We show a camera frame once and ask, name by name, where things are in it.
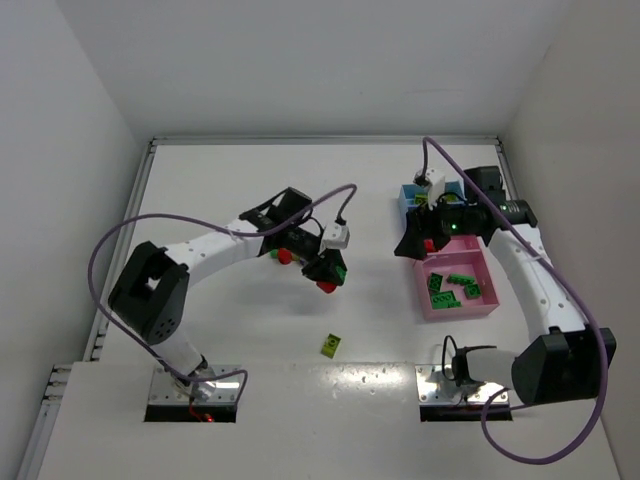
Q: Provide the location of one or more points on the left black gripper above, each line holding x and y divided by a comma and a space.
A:
317, 261

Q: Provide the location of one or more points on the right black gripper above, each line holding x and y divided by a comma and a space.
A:
422, 228

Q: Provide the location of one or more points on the red round lego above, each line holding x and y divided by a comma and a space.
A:
284, 256
327, 287

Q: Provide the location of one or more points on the green lego plate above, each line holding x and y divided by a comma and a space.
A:
463, 280

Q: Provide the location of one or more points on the yellow-green lego brick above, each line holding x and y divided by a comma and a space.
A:
330, 346

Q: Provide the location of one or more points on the large green plate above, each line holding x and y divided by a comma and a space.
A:
444, 300

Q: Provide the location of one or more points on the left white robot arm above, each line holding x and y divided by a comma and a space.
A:
150, 293

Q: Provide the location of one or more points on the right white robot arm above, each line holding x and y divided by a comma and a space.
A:
567, 356

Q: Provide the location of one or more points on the small pink container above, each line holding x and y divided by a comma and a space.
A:
456, 244

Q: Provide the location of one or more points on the large pink container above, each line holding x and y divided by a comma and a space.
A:
471, 263

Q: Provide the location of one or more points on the green square lego in bin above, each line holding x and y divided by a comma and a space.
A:
472, 291

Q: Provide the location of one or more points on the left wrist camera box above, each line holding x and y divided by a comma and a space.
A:
335, 236

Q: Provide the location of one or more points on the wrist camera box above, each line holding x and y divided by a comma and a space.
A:
432, 181
335, 236

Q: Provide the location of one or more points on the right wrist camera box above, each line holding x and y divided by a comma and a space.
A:
432, 181

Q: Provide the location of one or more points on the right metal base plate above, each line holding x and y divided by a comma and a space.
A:
436, 388

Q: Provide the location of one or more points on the metal base plate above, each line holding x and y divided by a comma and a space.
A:
436, 388
166, 391

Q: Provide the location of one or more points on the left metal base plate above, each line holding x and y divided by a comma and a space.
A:
166, 391

